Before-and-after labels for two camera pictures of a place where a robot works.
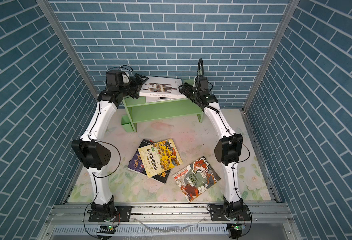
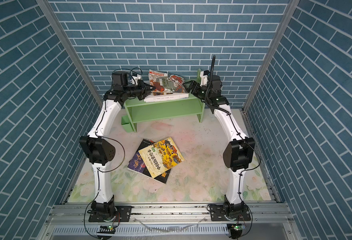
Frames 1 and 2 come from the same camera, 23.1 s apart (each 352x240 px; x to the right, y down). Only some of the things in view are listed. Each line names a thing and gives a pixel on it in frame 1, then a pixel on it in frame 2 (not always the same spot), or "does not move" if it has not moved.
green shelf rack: [135, 110] does not move
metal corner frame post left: [47, 8] does not move
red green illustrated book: [197, 178] → [165, 83]
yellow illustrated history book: [160, 157] does not move
